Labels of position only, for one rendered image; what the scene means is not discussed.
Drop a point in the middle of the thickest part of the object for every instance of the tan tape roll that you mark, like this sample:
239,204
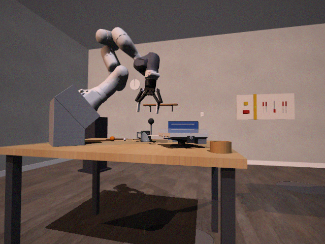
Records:
221,147

